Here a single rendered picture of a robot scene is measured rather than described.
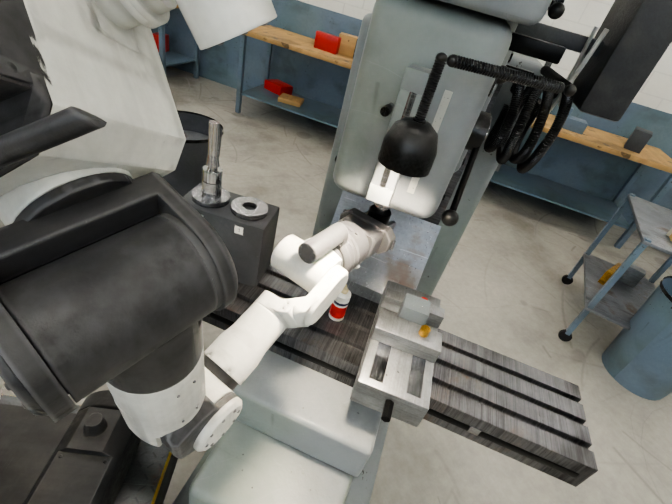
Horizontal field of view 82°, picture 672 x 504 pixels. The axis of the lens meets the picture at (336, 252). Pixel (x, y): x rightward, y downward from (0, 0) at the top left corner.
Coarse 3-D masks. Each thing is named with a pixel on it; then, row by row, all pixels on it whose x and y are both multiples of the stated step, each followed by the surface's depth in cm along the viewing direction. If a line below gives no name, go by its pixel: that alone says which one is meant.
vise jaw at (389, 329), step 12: (384, 312) 89; (384, 324) 86; (396, 324) 87; (408, 324) 88; (372, 336) 86; (384, 336) 85; (396, 336) 84; (408, 336) 85; (420, 336) 85; (432, 336) 86; (408, 348) 85; (420, 348) 84; (432, 348) 83; (432, 360) 85
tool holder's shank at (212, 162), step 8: (208, 128) 85; (216, 128) 84; (208, 136) 86; (216, 136) 86; (208, 144) 87; (216, 144) 87; (208, 152) 88; (216, 152) 88; (208, 160) 89; (216, 160) 89; (208, 168) 90; (216, 168) 90
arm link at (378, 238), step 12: (348, 216) 76; (360, 216) 77; (348, 228) 69; (360, 228) 71; (372, 228) 75; (384, 228) 75; (360, 240) 69; (372, 240) 72; (384, 240) 76; (360, 252) 69; (372, 252) 74; (384, 252) 77
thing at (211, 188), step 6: (222, 174) 92; (204, 180) 91; (210, 180) 90; (216, 180) 91; (204, 186) 92; (210, 186) 91; (216, 186) 92; (204, 192) 93; (210, 192) 92; (216, 192) 93; (210, 198) 93; (216, 198) 94
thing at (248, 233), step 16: (192, 192) 94; (224, 192) 97; (208, 208) 92; (224, 208) 94; (240, 208) 93; (256, 208) 95; (272, 208) 99; (224, 224) 92; (240, 224) 91; (256, 224) 92; (272, 224) 98; (224, 240) 95; (240, 240) 94; (256, 240) 93; (272, 240) 104; (240, 256) 96; (256, 256) 95; (240, 272) 99; (256, 272) 98
